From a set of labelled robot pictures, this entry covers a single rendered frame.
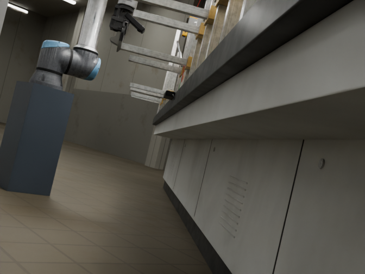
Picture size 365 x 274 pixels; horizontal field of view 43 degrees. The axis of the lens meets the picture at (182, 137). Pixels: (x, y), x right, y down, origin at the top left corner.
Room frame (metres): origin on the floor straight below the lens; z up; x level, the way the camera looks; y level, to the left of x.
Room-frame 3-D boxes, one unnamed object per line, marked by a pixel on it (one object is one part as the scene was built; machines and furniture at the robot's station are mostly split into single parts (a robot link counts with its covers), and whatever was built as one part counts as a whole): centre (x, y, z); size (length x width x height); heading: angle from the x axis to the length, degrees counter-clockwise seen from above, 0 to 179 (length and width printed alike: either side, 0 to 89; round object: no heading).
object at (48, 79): (2.64, 0.84, 0.65); 0.19 x 0.19 x 0.10
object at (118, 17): (2.16, 0.41, 0.97); 0.09 x 0.08 x 0.12; 95
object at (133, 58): (2.44, 0.16, 0.84); 0.43 x 0.03 x 0.04; 96
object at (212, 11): (1.72, -0.01, 0.94); 0.13 x 0.06 x 0.05; 6
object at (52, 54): (2.65, 0.83, 0.79); 0.17 x 0.15 x 0.18; 117
